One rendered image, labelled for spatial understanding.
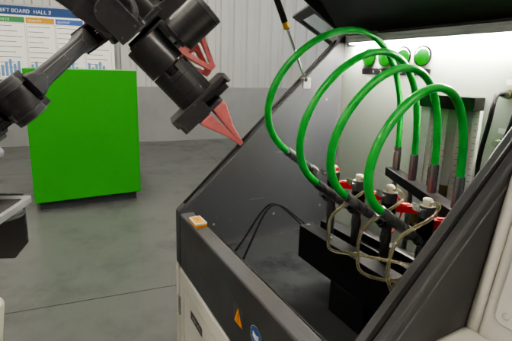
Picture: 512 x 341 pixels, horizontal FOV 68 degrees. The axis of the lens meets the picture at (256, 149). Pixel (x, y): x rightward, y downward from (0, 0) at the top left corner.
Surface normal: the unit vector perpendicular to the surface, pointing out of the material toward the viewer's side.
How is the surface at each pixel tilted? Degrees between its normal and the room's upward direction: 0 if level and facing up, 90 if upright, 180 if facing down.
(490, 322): 76
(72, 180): 90
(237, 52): 90
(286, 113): 90
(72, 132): 90
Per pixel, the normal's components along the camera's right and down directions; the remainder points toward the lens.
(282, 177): 0.48, 0.19
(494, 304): -0.84, -0.16
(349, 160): -0.88, 0.07
